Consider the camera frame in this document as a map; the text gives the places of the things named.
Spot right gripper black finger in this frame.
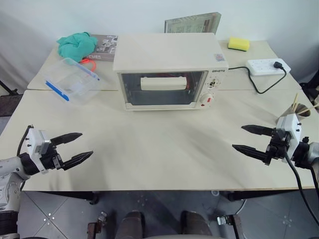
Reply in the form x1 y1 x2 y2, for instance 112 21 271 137
231 144 269 163
241 124 277 137

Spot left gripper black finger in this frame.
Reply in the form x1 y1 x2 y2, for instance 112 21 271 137
50 132 83 148
61 150 94 171

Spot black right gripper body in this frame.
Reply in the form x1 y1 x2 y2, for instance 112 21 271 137
264 127 292 165

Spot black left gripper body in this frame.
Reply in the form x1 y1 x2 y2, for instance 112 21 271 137
40 142 65 173

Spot cream toaster oven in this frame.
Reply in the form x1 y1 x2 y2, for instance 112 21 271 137
112 32 229 112

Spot grey chopstick cup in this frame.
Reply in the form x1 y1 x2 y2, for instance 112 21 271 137
276 103 313 124

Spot clear plastic box blue clips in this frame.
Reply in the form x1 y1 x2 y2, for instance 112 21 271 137
44 57 101 107

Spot black equipment beside table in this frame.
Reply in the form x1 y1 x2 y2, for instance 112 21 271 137
300 79 319 107

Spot white power strip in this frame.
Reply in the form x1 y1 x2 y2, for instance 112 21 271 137
245 58 292 76

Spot black stand beside table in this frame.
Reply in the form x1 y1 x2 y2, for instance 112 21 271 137
0 79 18 96

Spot dark rounded shape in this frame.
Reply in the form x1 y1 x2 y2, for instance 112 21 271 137
179 210 213 239
116 210 146 239

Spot yellow sponge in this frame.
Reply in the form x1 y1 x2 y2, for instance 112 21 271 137
227 36 251 53

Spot green cloth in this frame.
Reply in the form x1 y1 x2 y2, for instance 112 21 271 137
56 31 99 63

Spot grey printed book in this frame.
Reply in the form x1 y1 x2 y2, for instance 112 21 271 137
86 34 119 63

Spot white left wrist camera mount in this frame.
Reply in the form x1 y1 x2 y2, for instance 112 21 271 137
24 127 52 174

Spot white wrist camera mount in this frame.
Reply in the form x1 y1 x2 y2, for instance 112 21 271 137
24 127 52 174
276 114 304 150

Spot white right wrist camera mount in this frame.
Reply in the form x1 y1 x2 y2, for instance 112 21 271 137
276 114 304 150

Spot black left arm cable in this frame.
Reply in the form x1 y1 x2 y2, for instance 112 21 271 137
17 125 34 157

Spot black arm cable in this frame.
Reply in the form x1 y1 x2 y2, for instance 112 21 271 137
283 145 319 226
17 125 34 157

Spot black table frame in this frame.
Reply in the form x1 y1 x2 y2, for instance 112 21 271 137
21 190 319 205

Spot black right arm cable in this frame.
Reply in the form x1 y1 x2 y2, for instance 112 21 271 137
283 145 319 226

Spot black power cord with plug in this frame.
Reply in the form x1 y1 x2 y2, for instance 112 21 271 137
227 61 286 95

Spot orange cord loop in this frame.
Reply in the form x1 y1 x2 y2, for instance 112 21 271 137
80 57 98 72

